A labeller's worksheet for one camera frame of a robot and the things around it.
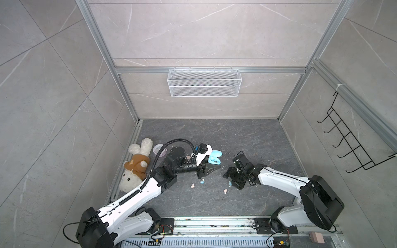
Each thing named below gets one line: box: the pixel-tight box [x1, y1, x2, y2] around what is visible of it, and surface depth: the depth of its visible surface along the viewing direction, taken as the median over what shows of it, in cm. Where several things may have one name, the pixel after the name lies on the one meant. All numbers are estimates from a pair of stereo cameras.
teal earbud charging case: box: [207, 150, 223, 165], surface depth 64 cm
